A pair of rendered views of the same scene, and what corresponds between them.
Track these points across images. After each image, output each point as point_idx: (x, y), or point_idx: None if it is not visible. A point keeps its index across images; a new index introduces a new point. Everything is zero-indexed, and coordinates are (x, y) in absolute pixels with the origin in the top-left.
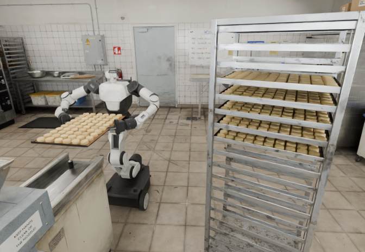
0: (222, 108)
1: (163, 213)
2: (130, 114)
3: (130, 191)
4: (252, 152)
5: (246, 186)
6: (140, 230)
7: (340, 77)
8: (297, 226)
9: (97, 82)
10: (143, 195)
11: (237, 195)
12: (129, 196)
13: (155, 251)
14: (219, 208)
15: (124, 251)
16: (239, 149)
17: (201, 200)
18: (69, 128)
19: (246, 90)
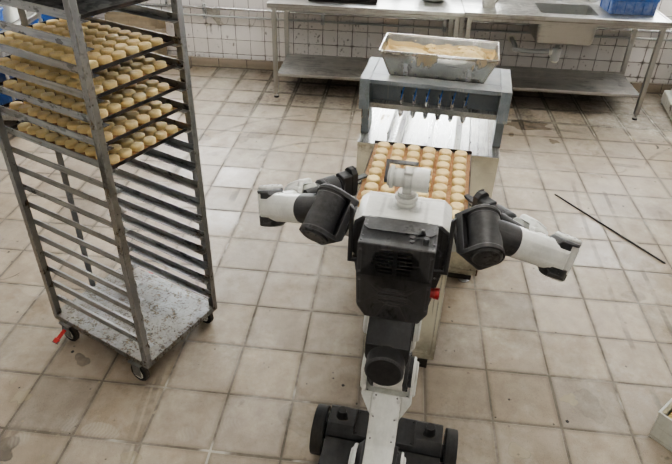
0: (167, 83)
1: (274, 425)
2: (365, 342)
3: (355, 415)
4: (87, 211)
5: (155, 169)
6: (323, 389)
7: (26, 19)
8: (115, 184)
9: (476, 225)
10: (320, 407)
11: (166, 189)
12: (354, 408)
13: (292, 352)
14: (134, 430)
15: (345, 355)
16: (106, 220)
17: (168, 458)
18: (436, 171)
19: (118, 66)
